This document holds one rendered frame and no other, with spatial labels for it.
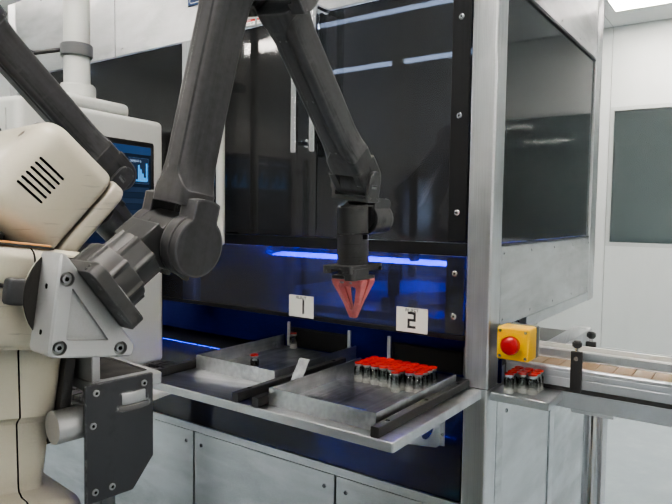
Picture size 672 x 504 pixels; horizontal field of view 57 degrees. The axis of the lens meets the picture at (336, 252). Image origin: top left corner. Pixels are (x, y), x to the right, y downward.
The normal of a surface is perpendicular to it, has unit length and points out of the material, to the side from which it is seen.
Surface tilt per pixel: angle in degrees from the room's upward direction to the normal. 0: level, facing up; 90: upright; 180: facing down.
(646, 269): 90
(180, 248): 98
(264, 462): 90
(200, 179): 86
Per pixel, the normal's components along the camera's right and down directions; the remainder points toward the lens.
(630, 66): -0.57, 0.04
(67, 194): 0.75, 0.05
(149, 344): 0.89, 0.04
